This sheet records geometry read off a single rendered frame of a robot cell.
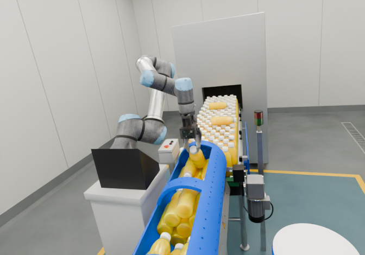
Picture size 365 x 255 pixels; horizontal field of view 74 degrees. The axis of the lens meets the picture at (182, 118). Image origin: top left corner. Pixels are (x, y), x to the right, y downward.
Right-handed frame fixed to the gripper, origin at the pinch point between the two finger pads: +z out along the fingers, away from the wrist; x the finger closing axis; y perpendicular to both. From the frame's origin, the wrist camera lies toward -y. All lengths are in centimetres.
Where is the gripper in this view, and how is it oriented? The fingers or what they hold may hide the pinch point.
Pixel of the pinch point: (193, 149)
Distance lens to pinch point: 120.4
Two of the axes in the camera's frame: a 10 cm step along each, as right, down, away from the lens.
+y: -2.2, 3.1, -9.3
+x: 9.7, -0.6, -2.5
